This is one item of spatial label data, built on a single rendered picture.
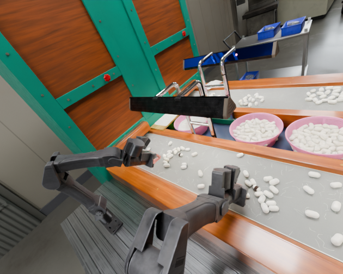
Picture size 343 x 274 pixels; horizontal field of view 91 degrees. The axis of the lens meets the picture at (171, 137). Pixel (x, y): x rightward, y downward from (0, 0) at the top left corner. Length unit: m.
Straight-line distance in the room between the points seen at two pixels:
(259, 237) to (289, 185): 0.25
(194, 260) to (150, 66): 1.20
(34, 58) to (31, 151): 1.61
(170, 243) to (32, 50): 1.01
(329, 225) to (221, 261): 0.35
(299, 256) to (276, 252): 0.05
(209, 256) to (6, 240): 2.45
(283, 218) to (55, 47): 1.24
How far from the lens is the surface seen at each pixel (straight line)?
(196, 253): 0.79
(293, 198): 0.78
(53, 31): 1.15
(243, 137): 1.02
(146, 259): 0.37
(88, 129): 1.15
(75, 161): 0.77
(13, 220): 2.77
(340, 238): 0.72
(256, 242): 0.67
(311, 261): 0.67
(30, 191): 2.70
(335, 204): 0.77
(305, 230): 0.73
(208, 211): 0.47
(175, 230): 0.33
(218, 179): 0.56
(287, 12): 6.58
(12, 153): 2.54
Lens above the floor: 1.39
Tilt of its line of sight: 33 degrees down
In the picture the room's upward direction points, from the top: 25 degrees counter-clockwise
